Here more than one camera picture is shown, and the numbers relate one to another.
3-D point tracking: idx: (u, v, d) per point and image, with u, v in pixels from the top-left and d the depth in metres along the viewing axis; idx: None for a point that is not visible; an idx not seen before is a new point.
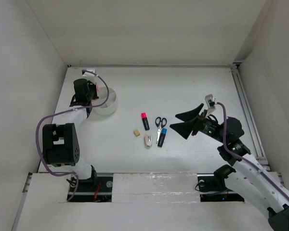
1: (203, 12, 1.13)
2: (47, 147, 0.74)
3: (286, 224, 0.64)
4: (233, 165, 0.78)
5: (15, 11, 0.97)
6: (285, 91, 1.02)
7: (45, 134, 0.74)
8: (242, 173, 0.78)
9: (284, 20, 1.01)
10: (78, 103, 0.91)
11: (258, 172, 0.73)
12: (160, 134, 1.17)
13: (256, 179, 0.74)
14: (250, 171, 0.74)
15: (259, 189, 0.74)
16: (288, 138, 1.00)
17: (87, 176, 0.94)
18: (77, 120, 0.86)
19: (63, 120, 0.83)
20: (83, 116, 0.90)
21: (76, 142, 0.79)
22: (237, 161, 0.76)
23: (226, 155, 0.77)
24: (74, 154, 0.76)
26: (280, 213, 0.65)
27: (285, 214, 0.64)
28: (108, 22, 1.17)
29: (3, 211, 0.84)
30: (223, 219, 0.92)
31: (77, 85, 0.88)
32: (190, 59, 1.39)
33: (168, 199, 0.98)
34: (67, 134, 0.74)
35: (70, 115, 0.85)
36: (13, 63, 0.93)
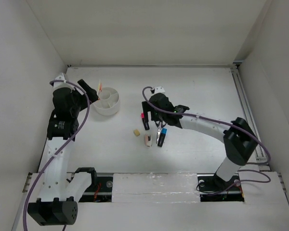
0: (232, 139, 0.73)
1: (203, 12, 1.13)
2: (41, 220, 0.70)
3: (233, 145, 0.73)
4: (181, 126, 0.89)
5: (15, 11, 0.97)
6: (285, 90, 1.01)
7: (35, 214, 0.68)
8: (191, 128, 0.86)
9: (284, 19, 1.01)
10: (61, 121, 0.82)
11: (197, 118, 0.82)
12: (160, 134, 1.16)
13: (199, 126, 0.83)
14: (191, 121, 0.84)
15: (206, 132, 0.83)
16: (288, 138, 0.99)
17: (87, 185, 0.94)
18: (64, 165, 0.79)
19: (49, 177, 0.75)
20: (70, 147, 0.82)
21: (71, 204, 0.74)
22: (180, 119, 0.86)
23: (172, 121, 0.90)
24: (72, 216, 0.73)
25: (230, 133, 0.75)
26: (226, 140, 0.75)
27: (229, 137, 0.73)
28: (108, 22, 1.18)
29: (2, 212, 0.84)
30: (223, 219, 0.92)
31: (57, 99, 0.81)
32: (190, 59, 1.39)
33: (168, 199, 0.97)
34: (59, 215, 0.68)
35: (54, 176, 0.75)
36: (13, 63, 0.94)
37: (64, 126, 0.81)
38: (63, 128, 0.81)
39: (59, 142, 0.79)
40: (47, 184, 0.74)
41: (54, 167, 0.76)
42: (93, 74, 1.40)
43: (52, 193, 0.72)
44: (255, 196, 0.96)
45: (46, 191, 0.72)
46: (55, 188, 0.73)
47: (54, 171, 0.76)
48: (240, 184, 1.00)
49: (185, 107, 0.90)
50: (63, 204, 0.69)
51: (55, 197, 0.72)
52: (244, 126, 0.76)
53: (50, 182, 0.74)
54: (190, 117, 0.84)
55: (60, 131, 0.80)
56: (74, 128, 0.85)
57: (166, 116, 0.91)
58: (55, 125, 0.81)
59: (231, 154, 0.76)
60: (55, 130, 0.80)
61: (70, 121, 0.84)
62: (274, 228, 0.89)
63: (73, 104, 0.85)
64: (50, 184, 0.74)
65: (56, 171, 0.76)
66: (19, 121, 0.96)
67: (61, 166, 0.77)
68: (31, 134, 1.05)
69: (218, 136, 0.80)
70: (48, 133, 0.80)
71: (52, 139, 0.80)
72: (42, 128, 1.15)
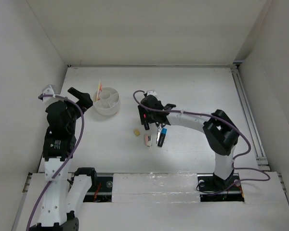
0: (211, 129, 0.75)
1: (203, 12, 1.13)
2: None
3: (213, 135, 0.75)
4: (170, 123, 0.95)
5: (15, 11, 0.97)
6: (285, 90, 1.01)
7: None
8: (178, 123, 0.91)
9: (284, 19, 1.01)
10: (57, 140, 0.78)
11: (181, 113, 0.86)
12: (160, 134, 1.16)
13: (184, 120, 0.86)
14: (177, 117, 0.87)
15: (191, 126, 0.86)
16: (288, 138, 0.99)
17: (88, 187, 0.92)
18: (62, 186, 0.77)
19: (48, 200, 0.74)
20: (67, 166, 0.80)
21: (70, 224, 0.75)
22: (167, 116, 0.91)
23: (162, 119, 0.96)
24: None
25: (210, 123, 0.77)
26: (205, 131, 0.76)
27: (207, 127, 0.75)
28: (108, 23, 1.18)
29: (2, 212, 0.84)
30: (223, 219, 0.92)
31: (51, 119, 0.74)
32: (190, 59, 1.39)
33: (168, 199, 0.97)
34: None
35: (53, 199, 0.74)
36: (13, 63, 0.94)
37: (60, 147, 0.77)
38: (60, 149, 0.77)
39: (57, 164, 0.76)
40: (46, 209, 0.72)
41: (52, 190, 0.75)
42: (93, 74, 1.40)
43: (52, 218, 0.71)
44: (255, 196, 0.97)
45: (45, 217, 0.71)
46: (55, 211, 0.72)
47: (52, 194, 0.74)
48: (240, 184, 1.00)
49: (172, 105, 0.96)
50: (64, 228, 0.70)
51: (55, 222, 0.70)
52: (224, 117, 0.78)
53: (50, 204, 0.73)
54: (176, 113, 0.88)
55: (58, 151, 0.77)
56: (72, 145, 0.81)
57: (156, 115, 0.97)
58: (51, 145, 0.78)
59: (214, 145, 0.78)
60: (51, 150, 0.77)
61: (67, 139, 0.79)
62: (274, 228, 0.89)
63: (69, 120, 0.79)
64: (49, 208, 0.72)
65: (55, 194, 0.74)
66: (19, 121, 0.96)
67: (60, 188, 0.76)
68: (31, 134, 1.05)
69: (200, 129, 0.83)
70: (44, 154, 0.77)
71: (48, 161, 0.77)
72: (42, 129, 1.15)
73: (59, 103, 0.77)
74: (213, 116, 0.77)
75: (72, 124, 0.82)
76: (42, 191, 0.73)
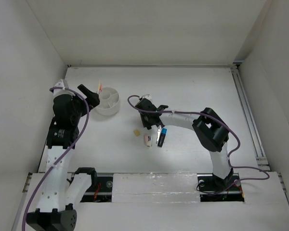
0: (201, 126, 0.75)
1: (203, 12, 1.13)
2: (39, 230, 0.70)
3: (202, 132, 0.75)
4: (164, 124, 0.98)
5: (15, 11, 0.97)
6: (286, 90, 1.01)
7: (33, 224, 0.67)
8: (171, 122, 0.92)
9: (284, 20, 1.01)
10: (60, 130, 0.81)
11: (173, 113, 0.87)
12: (160, 134, 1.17)
13: (176, 120, 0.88)
14: (168, 116, 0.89)
15: (183, 126, 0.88)
16: (288, 138, 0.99)
17: (88, 186, 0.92)
18: (63, 174, 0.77)
19: (48, 187, 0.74)
20: (69, 155, 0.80)
21: (69, 212, 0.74)
22: (160, 116, 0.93)
23: (156, 120, 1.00)
24: (71, 224, 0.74)
25: (199, 120, 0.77)
26: (195, 128, 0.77)
27: (197, 125, 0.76)
28: (108, 23, 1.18)
29: (2, 212, 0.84)
30: (223, 219, 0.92)
31: (57, 107, 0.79)
32: (190, 59, 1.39)
33: (168, 199, 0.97)
34: (58, 225, 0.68)
35: (53, 186, 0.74)
36: (13, 63, 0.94)
37: (64, 135, 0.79)
38: (63, 137, 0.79)
39: (59, 152, 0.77)
40: (46, 195, 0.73)
41: (53, 177, 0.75)
42: (93, 74, 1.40)
43: (50, 205, 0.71)
44: (255, 196, 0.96)
45: (45, 202, 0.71)
46: (54, 199, 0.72)
47: (53, 182, 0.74)
48: (240, 184, 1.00)
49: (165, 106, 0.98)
50: (62, 214, 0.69)
51: (54, 208, 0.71)
52: (212, 114, 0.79)
53: (49, 190, 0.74)
54: (167, 113, 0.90)
55: (60, 140, 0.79)
56: (74, 135, 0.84)
57: (151, 116, 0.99)
58: (54, 134, 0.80)
59: (204, 143, 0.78)
60: (54, 138, 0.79)
61: (70, 129, 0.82)
62: (274, 228, 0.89)
63: (74, 111, 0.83)
64: (49, 195, 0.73)
65: (55, 181, 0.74)
66: (19, 121, 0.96)
67: (61, 176, 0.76)
68: (31, 134, 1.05)
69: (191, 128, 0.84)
70: (47, 142, 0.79)
71: (51, 148, 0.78)
72: (42, 129, 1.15)
73: (65, 95, 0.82)
74: (202, 114, 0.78)
75: (78, 118, 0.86)
76: (42, 177, 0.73)
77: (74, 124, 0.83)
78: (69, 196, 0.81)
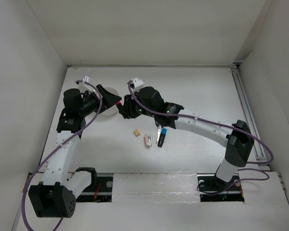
0: (235, 144, 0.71)
1: (203, 12, 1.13)
2: (39, 209, 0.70)
3: (236, 149, 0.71)
4: (176, 126, 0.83)
5: (15, 12, 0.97)
6: (286, 90, 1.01)
7: (34, 197, 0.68)
8: (186, 128, 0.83)
9: (284, 20, 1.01)
10: (69, 119, 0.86)
11: (195, 120, 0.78)
12: (160, 134, 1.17)
13: (198, 128, 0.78)
14: (189, 123, 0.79)
15: (204, 135, 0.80)
16: (288, 138, 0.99)
17: (88, 184, 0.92)
18: (69, 155, 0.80)
19: (53, 163, 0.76)
20: (75, 141, 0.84)
21: (71, 194, 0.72)
22: (176, 120, 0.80)
23: (165, 121, 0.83)
24: (70, 208, 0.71)
25: (233, 137, 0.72)
26: (228, 145, 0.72)
27: (231, 143, 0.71)
28: (108, 23, 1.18)
29: (2, 211, 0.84)
30: (223, 219, 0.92)
31: (67, 98, 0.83)
32: (190, 59, 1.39)
33: (168, 199, 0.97)
34: (57, 199, 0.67)
35: (58, 162, 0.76)
36: (13, 63, 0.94)
37: (73, 123, 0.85)
38: (72, 124, 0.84)
39: (67, 135, 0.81)
40: (50, 170, 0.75)
41: (59, 155, 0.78)
42: (93, 74, 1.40)
43: (54, 178, 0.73)
44: (255, 196, 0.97)
45: (48, 176, 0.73)
46: (57, 174, 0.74)
47: (58, 159, 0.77)
48: (240, 184, 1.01)
49: (178, 107, 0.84)
50: (63, 187, 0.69)
51: (57, 181, 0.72)
52: (244, 127, 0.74)
53: (54, 167, 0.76)
54: (187, 119, 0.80)
55: (69, 127, 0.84)
56: (82, 125, 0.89)
57: (159, 117, 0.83)
58: (65, 121, 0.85)
59: (230, 157, 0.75)
60: (64, 125, 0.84)
61: (78, 119, 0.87)
62: (274, 228, 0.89)
63: (83, 103, 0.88)
64: (54, 171, 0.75)
65: (60, 159, 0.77)
66: (19, 121, 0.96)
67: (66, 156, 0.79)
68: (31, 134, 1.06)
69: (214, 139, 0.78)
70: (58, 128, 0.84)
71: (60, 132, 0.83)
72: (42, 129, 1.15)
73: (76, 89, 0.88)
74: (238, 130, 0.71)
75: (88, 113, 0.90)
76: (50, 153, 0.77)
77: (82, 115, 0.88)
78: (69, 185, 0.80)
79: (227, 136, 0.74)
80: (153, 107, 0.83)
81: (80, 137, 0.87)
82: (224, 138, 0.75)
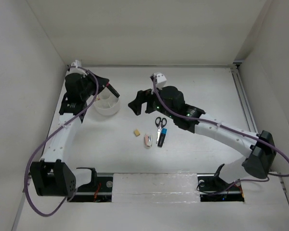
0: (259, 155, 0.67)
1: (203, 12, 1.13)
2: (39, 186, 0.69)
3: (259, 161, 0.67)
4: (195, 131, 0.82)
5: (15, 11, 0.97)
6: (286, 90, 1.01)
7: (35, 173, 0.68)
8: (205, 134, 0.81)
9: (284, 20, 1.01)
10: (72, 103, 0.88)
11: (218, 126, 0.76)
12: (160, 134, 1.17)
13: (219, 134, 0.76)
14: (210, 129, 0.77)
15: (226, 143, 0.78)
16: (288, 138, 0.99)
17: (87, 181, 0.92)
18: (70, 135, 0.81)
19: (55, 141, 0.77)
20: (77, 123, 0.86)
21: (71, 174, 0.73)
22: (196, 125, 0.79)
23: (185, 125, 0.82)
24: (69, 187, 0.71)
25: (257, 147, 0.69)
26: (251, 155, 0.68)
27: (256, 154, 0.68)
28: (108, 23, 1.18)
29: (2, 211, 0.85)
30: (223, 219, 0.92)
31: (69, 84, 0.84)
32: (190, 59, 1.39)
33: (168, 199, 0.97)
34: (58, 175, 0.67)
35: (59, 141, 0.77)
36: (13, 63, 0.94)
37: (76, 107, 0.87)
38: (75, 108, 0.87)
39: (69, 117, 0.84)
40: (52, 148, 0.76)
41: (61, 134, 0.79)
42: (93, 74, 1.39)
43: (55, 156, 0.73)
44: (255, 196, 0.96)
45: (49, 154, 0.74)
46: (59, 152, 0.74)
47: (60, 138, 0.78)
48: (240, 184, 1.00)
49: (201, 111, 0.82)
50: (64, 165, 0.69)
51: (58, 159, 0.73)
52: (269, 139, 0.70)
53: (55, 145, 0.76)
54: (209, 124, 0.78)
55: (72, 110, 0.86)
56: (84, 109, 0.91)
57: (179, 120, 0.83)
58: (67, 105, 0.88)
59: (250, 169, 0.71)
60: (67, 109, 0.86)
61: (80, 103, 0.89)
62: (274, 228, 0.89)
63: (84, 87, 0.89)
64: (55, 148, 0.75)
65: (62, 137, 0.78)
66: (18, 121, 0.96)
67: (68, 137, 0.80)
68: (32, 134, 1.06)
69: (236, 148, 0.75)
70: (60, 111, 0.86)
71: (63, 114, 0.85)
72: (42, 129, 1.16)
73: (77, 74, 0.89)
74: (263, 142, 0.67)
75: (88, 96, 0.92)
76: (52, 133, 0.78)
77: (84, 99, 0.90)
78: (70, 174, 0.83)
79: (250, 147, 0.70)
80: (175, 109, 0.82)
81: (81, 121, 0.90)
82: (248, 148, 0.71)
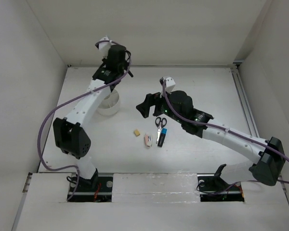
0: (269, 162, 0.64)
1: (203, 12, 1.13)
2: (58, 140, 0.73)
3: (268, 169, 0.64)
4: (202, 135, 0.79)
5: (15, 11, 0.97)
6: (286, 90, 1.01)
7: (55, 127, 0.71)
8: (213, 139, 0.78)
9: (284, 19, 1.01)
10: (107, 70, 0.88)
11: (226, 132, 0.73)
12: (160, 134, 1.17)
13: (228, 140, 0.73)
14: (218, 134, 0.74)
15: (234, 149, 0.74)
16: (287, 138, 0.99)
17: (87, 177, 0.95)
18: (95, 104, 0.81)
19: (80, 105, 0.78)
20: (105, 93, 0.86)
21: (86, 137, 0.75)
22: (204, 130, 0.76)
23: (193, 129, 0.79)
24: (83, 150, 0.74)
25: (267, 154, 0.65)
26: (259, 161, 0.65)
27: (264, 160, 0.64)
28: (108, 23, 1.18)
29: (2, 211, 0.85)
30: (223, 219, 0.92)
31: (111, 52, 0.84)
32: (190, 59, 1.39)
33: (168, 199, 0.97)
34: (74, 138, 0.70)
35: (85, 105, 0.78)
36: (13, 63, 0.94)
37: (109, 74, 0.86)
38: (108, 75, 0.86)
39: (100, 84, 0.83)
40: (76, 110, 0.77)
41: (87, 100, 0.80)
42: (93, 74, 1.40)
43: (76, 118, 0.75)
44: (255, 196, 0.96)
45: (72, 115, 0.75)
46: (80, 116, 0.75)
47: (85, 102, 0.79)
48: (240, 184, 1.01)
49: (209, 116, 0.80)
50: (82, 130, 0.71)
51: (78, 121, 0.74)
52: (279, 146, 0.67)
53: (80, 108, 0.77)
54: (216, 130, 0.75)
55: (104, 78, 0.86)
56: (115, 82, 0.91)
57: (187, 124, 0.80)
58: (101, 71, 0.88)
59: (260, 175, 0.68)
60: (100, 75, 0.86)
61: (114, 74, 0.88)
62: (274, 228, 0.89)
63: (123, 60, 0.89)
64: (78, 111, 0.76)
65: (87, 102, 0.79)
66: (18, 121, 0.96)
67: (93, 103, 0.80)
68: (32, 134, 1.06)
69: (244, 154, 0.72)
70: (94, 75, 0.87)
71: (95, 80, 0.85)
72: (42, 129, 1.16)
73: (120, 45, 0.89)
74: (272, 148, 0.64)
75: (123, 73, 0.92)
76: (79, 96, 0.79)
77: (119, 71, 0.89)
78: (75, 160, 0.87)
79: (259, 153, 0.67)
80: (183, 113, 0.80)
81: (110, 92, 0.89)
82: (256, 155, 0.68)
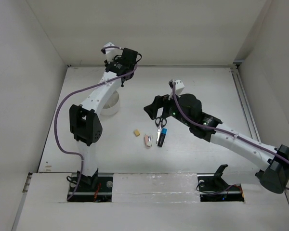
0: (277, 171, 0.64)
1: (203, 12, 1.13)
2: (72, 125, 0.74)
3: (277, 176, 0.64)
4: (210, 140, 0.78)
5: (15, 11, 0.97)
6: (286, 89, 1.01)
7: (71, 112, 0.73)
8: (221, 144, 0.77)
9: (284, 19, 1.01)
10: (118, 63, 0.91)
11: (235, 137, 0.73)
12: (160, 134, 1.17)
13: (236, 146, 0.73)
14: (227, 139, 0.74)
15: (243, 155, 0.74)
16: (287, 138, 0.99)
17: (90, 173, 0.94)
18: (107, 95, 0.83)
19: (94, 93, 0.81)
20: (116, 86, 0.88)
21: (99, 124, 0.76)
22: (212, 134, 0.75)
23: (201, 133, 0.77)
24: (95, 138, 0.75)
25: (275, 162, 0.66)
26: (268, 169, 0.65)
27: (273, 169, 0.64)
28: (108, 23, 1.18)
29: (2, 211, 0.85)
30: (223, 219, 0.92)
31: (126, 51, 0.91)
32: (190, 59, 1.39)
33: (168, 199, 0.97)
34: (89, 123, 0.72)
35: (98, 94, 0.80)
36: (13, 63, 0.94)
37: (121, 67, 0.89)
38: (121, 68, 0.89)
39: (112, 75, 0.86)
40: (90, 98, 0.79)
41: (101, 90, 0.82)
42: (93, 74, 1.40)
43: (91, 105, 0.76)
44: (255, 196, 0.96)
45: (87, 102, 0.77)
46: (95, 104, 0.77)
47: (98, 91, 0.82)
48: (240, 184, 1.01)
49: (216, 120, 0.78)
50: (96, 116, 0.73)
51: (93, 108, 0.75)
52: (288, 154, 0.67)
53: (94, 96, 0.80)
54: (225, 134, 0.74)
55: (117, 69, 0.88)
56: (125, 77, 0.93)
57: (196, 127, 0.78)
58: (113, 65, 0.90)
59: (268, 183, 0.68)
60: (113, 67, 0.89)
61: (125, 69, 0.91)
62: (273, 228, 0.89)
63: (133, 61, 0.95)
64: (93, 99, 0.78)
65: (100, 91, 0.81)
66: (19, 121, 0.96)
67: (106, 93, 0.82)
68: (32, 134, 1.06)
69: (252, 160, 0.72)
70: (106, 68, 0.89)
71: (108, 72, 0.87)
72: (42, 129, 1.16)
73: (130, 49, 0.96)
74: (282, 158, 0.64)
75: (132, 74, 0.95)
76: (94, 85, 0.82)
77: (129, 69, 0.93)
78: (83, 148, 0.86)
79: (269, 161, 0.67)
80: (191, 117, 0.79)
81: (121, 84, 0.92)
82: (266, 162, 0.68)
